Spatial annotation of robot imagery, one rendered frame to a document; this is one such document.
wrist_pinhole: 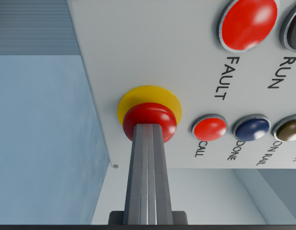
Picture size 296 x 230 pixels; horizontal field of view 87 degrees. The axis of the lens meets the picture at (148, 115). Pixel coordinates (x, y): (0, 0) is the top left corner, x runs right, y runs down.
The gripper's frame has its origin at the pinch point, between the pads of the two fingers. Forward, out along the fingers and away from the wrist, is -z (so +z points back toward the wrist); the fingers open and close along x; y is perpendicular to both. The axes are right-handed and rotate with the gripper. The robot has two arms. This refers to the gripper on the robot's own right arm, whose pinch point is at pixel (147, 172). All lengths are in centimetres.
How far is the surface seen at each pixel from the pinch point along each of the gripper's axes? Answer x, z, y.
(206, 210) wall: -104, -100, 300
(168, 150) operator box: -2.1, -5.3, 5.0
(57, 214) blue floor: 94, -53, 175
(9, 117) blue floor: 94, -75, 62
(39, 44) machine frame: 10.4, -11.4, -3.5
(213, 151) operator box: -6.7, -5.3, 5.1
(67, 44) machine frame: 7.7, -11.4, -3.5
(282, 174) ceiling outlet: -195, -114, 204
